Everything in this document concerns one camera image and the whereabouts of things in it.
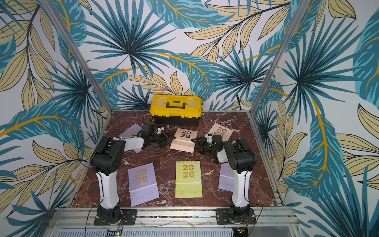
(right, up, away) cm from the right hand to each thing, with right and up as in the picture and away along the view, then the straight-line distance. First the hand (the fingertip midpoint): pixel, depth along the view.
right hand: (192, 141), depth 96 cm
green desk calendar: (-2, -21, -11) cm, 24 cm away
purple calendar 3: (+20, -20, -10) cm, 30 cm away
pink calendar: (-6, +1, +1) cm, 6 cm away
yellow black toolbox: (-10, +21, +2) cm, 23 cm away
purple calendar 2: (-28, -23, -13) cm, 38 cm away
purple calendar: (-42, +7, +10) cm, 44 cm away
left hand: (-10, +2, -2) cm, 11 cm away
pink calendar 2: (+20, +8, +11) cm, 24 cm away
